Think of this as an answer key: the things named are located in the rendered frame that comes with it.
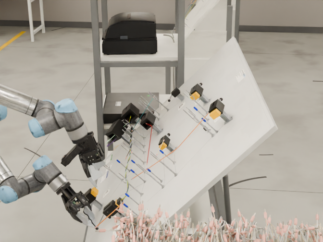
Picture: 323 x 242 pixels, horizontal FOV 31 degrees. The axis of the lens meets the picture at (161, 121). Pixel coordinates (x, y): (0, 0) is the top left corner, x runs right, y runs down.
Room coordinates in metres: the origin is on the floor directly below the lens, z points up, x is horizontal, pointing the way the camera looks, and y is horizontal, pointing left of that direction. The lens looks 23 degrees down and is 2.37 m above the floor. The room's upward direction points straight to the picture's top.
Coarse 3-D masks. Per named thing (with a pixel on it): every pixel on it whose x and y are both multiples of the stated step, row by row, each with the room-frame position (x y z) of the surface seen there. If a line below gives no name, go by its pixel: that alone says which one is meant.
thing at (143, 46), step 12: (132, 12) 3.31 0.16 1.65; (144, 12) 3.32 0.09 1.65; (108, 24) 3.21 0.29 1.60; (120, 24) 3.11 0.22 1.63; (132, 24) 3.11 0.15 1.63; (144, 24) 3.11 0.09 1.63; (108, 36) 3.10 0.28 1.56; (120, 36) 3.10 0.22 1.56; (132, 36) 3.11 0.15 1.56; (144, 36) 3.11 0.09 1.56; (156, 36) 3.19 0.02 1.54; (108, 48) 3.10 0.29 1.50; (120, 48) 3.10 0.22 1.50; (132, 48) 3.11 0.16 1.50; (144, 48) 3.11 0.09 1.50; (156, 48) 3.12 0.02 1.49
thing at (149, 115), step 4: (148, 112) 2.65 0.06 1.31; (152, 112) 2.71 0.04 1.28; (144, 116) 2.64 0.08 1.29; (148, 116) 2.61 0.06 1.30; (152, 116) 2.64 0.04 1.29; (144, 120) 2.60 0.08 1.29; (148, 120) 2.59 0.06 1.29; (152, 120) 2.61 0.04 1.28; (140, 124) 2.60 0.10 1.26; (144, 124) 2.62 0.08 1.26; (152, 124) 2.59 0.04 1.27; (156, 124) 2.64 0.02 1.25; (148, 128) 2.60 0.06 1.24; (156, 128) 2.64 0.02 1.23; (160, 128) 2.63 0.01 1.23; (160, 132) 2.62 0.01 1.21
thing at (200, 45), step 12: (204, 0) 5.98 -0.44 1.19; (216, 0) 5.18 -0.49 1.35; (228, 0) 6.28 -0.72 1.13; (192, 12) 6.11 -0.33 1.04; (204, 12) 5.27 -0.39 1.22; (228, 12) 5.16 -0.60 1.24; (192, 24) 5.37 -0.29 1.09; (228, 24) 5.16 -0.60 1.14; (192, 36) 6.04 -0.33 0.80; (204, 36) 6.04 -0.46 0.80; (216, 36) 6.04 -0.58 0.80; (228, 36) 5.15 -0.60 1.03; (192, 48) 5.58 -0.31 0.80; (204, 48) 5.58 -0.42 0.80; (216, 48) 5.57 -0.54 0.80; (168, 60) 5.21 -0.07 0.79; (192, 60) 5.23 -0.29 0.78; (204, 60) 5.22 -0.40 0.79; (168, 72) 5.21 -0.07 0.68; (192, 72) 5.23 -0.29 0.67; (168, 84) 5.21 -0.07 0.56
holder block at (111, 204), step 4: (112, 200) 2.10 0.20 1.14; (108, 204) 2.10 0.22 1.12; (112, 204) 2.07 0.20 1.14; (104, 208) 2.09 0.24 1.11; (108, 208) 2.06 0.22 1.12; (112, 208) 2.06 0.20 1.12; (104, 212) 2.07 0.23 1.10; (108, 212) 2.07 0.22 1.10; (116, 212) 2.06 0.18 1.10; (112, 216) 2.07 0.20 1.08
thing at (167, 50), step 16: (96, 0) 3.03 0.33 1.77; (176, 0) 3.58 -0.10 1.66; (96, 16) 3.03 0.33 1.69; (176, 16) 3.58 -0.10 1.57; (96, 32) 3.03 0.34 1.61; (176, 32) 3.58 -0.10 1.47; (96, 48) 3.03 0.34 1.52; (160, 48) 3.23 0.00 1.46; (176, 48) 3.23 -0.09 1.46; (96, 64) 3.03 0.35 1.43; (112, 64) 3.03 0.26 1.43; (128, 64) 3.03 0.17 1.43; (144, 64) 3.03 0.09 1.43; (160, 64) 3.03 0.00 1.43; (176, 64) 3.03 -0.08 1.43; (96, 80) 3.03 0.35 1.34; (176, 80) 3.58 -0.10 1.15; (96, 96) 3.03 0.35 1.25; (160, 96) 3.54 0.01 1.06; (96, 112) 3.03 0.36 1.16; (128, 128) 3.06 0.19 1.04; (112, 144) 3.58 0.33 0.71
